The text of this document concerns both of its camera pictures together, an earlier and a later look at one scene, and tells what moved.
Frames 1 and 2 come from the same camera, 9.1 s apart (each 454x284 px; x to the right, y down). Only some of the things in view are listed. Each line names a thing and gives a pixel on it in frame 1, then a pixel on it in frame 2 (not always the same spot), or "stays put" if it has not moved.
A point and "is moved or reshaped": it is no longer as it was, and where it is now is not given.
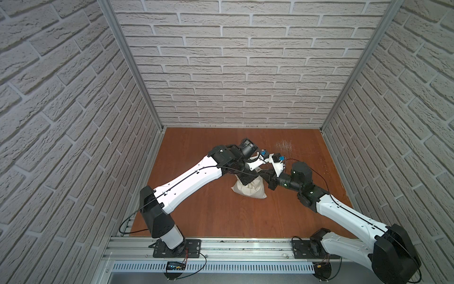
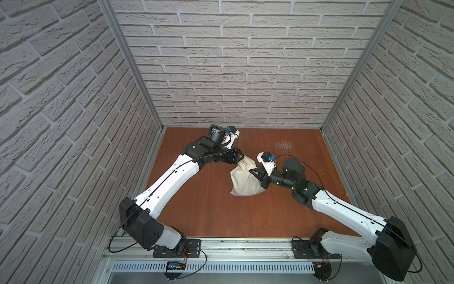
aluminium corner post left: x=121 y=36 stays put
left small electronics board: x=174 y=270 stays put
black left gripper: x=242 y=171 → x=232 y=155
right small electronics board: x=322 y=270 stays put
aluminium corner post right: x=391 y=12 stays put
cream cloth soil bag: x=255 y=190 is moved or reshaped
